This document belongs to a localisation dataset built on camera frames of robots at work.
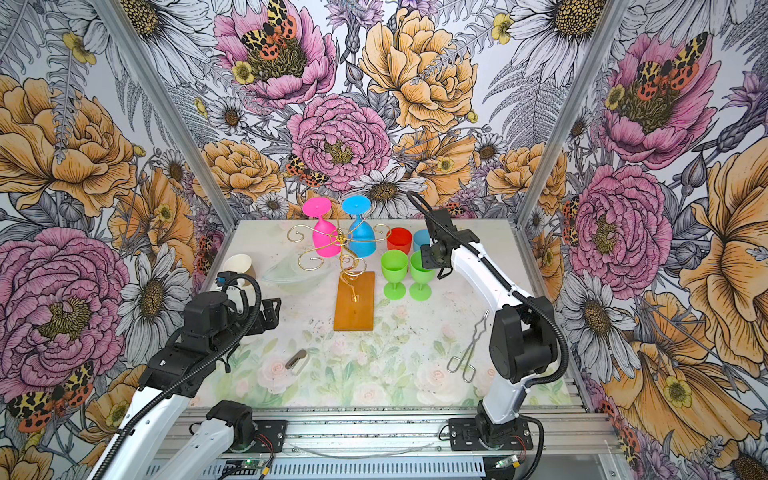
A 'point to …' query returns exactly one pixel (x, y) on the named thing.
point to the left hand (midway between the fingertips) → (263, 314)
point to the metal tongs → (469, 371)
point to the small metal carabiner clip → (299, 355)
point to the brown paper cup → (241, 264)
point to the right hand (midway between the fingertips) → (435, 265)
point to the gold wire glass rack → (354, 290)
